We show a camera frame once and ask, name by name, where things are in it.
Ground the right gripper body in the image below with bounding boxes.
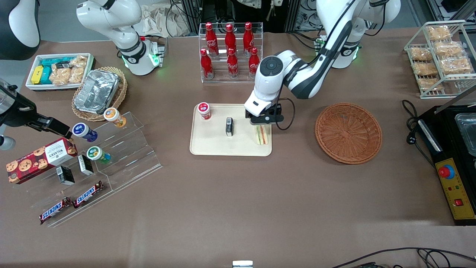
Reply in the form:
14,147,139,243
0,78,38,128

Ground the triangular sandwich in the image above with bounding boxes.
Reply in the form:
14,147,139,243
254,125,270,146

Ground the beige plastic tray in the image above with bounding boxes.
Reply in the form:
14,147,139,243
190,104,272,157

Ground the oval light wicker basket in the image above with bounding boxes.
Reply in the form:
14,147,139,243
72,67,128,122

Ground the round brown wicker basket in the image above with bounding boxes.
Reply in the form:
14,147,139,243
315,103,383,165

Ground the blue-lid small jar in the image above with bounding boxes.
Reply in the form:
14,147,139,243
72,122,98,143

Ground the white rectangular bin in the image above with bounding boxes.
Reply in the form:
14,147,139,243
25,53,95,92

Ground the red Walkers cookie box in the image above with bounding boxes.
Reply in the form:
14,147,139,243
6,137,78,185

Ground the red cola bottle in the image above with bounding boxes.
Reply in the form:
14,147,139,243
243,22,255,57
206,22,218,57
227,48,239,78
225,23,237,56
200,49,214,79
248,47,260,78

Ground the clear acrylic bottle rack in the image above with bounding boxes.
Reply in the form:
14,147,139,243
198,22,263,83

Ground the yellow small box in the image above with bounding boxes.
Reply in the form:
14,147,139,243
31,65,44,85

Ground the red-lid small jar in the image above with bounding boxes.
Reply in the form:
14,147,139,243
197,102,212,120

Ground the green-lid small jar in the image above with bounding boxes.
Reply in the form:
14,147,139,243
87,146,112,165

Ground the aluminium foil container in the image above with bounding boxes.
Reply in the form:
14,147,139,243
74,69,120,115

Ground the orange-lid small jar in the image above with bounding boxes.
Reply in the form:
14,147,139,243
103,107,127,128

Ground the Snickers chocolate bar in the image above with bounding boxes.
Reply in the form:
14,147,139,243
73,181,104,208
39,197,73,225

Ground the clear acrylic stepped display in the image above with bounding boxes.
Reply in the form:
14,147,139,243
22,111,163,228

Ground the person in beige coat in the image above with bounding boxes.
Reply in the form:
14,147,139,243
231,0,299,32

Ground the beige cloth bag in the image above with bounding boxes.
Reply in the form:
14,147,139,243
141,4,191,38

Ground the black heating appliance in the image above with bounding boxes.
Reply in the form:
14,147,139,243
416,105,476,226

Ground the steel pan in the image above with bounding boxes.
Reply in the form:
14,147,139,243
456,114,476,157

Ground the yellow control panel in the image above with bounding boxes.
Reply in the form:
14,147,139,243
435,158,476,221

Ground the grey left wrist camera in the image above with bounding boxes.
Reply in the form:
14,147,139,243
250,114,284,125

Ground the black left wrist camera cable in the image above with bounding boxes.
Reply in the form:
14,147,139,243
275,98,296,131

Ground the black background cable bundle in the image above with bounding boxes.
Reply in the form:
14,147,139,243
164,0,238,36

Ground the black power cable with plug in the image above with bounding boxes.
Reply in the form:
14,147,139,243
401,100,436,168

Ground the black floor cable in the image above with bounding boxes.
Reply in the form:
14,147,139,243
331,247,476,268

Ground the white wire shelf rack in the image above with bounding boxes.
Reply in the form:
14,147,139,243
404,20,476,99

